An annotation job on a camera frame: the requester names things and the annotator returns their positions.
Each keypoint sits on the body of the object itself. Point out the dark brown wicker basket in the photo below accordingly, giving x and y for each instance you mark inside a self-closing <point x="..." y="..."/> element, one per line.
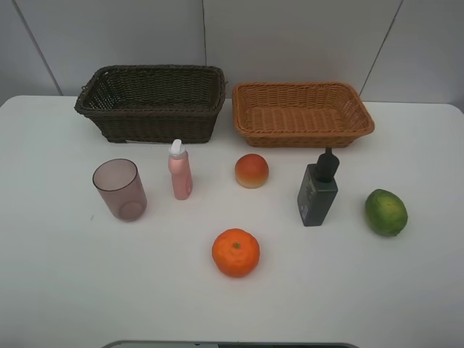
<point x="154" y="103"/>

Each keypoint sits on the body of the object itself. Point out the green lime fruit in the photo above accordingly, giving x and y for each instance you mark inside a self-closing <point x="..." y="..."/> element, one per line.
<point x="385" y="213"/>

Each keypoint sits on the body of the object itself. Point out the red orange peach fruit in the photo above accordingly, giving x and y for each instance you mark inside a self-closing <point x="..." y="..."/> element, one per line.
<point x="251" y="171"/>

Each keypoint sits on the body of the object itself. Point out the light orange wicker basket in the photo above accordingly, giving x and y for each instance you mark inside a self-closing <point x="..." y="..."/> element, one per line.
<point x="299" y="115"/>

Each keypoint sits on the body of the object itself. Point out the orange tangerine fruit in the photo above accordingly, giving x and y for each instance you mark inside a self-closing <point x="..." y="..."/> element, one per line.
<point x="236" y="253"/>

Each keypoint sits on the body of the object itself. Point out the pink bottle white cap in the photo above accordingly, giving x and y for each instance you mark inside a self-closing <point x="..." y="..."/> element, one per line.
<point x="179" y="167"/>

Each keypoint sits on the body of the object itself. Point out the dark green pump bottle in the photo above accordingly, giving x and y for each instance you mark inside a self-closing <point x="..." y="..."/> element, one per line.
<point x="318" y="189"/>

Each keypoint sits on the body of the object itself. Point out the translucent pink plastic cup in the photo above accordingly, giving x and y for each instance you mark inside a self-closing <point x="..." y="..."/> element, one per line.
<point x="119" y="184"/>

